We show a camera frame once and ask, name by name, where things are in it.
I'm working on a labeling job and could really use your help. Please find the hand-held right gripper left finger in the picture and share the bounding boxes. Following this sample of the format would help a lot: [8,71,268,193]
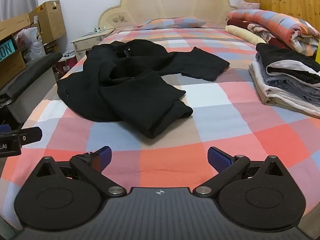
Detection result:
[35,145,125,199]

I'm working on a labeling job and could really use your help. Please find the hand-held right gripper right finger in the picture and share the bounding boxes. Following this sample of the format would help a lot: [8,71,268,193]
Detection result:
[193,147,286,198]

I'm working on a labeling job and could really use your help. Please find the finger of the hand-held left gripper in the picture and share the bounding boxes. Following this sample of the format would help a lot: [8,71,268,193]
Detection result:
[19,127,43,146]

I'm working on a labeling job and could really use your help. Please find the black pants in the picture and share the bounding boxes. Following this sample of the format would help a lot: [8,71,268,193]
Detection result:
[56,39,194,139]

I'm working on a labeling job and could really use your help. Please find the bed with plaid sheet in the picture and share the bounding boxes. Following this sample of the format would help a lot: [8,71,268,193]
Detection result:
[0,22,320,233]

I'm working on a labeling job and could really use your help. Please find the cardboard box with teal label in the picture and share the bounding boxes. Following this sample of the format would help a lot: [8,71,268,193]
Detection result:
[0,34,27,88]

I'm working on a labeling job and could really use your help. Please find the red box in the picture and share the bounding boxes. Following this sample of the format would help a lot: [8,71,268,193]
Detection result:
[55,51,77,75]

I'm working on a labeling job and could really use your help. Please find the stack of folded clothes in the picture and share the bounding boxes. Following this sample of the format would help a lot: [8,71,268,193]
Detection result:
[248,59,320,118]

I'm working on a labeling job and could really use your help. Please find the white plastic bag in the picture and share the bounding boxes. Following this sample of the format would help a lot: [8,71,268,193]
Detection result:
[14,27,47,62]

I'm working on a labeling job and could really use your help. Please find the pile of clothes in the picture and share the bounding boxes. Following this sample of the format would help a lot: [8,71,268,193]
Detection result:
[264,76,320,105]

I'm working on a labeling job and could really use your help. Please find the cream nightstand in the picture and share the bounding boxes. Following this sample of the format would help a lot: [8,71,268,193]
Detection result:
[71,28,116,62]

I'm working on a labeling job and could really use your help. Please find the flat cardboard box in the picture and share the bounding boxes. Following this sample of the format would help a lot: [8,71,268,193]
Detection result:
[0,13,32,42]

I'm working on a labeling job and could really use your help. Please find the tall cardboard box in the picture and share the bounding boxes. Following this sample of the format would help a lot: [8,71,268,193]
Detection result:
[28,0,67,43]

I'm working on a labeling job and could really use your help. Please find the white folded garment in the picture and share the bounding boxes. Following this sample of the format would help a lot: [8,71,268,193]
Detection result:
[266,60,320,76]

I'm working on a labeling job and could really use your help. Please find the black folded fleece garment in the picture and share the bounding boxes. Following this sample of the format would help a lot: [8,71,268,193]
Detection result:
[255,42,320,85]

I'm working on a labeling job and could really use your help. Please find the cream rolled blanket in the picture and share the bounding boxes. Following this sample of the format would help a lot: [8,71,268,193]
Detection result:
[224,25,267,46]

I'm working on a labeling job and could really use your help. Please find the dark red blanket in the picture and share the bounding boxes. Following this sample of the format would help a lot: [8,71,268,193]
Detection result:
[227,19,290,50]

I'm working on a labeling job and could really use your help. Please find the plaid pillow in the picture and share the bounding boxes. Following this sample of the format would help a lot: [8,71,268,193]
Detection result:
[139,17,207,30]

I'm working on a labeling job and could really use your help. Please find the folded plaid quilt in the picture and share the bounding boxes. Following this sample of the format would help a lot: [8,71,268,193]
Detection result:
[227,9,320,57]

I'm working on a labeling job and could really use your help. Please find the pink pillow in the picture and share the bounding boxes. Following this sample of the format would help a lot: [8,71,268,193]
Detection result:
[236,1,261,11]

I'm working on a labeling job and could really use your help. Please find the cream carved headboard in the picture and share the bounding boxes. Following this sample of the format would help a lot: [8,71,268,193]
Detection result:
[98,0,238,30]

